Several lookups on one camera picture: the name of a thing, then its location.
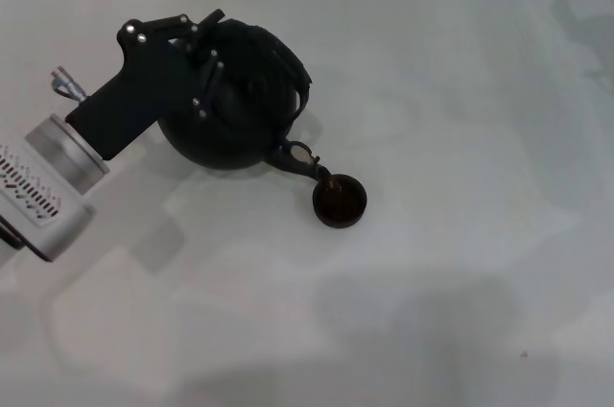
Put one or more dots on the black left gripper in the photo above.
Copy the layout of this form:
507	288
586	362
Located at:
139	90

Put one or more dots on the small dark brown teacup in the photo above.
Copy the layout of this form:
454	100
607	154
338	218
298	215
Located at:
338	215

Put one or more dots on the silver vented left wrist camera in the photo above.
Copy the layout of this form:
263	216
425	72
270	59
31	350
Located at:
38	205

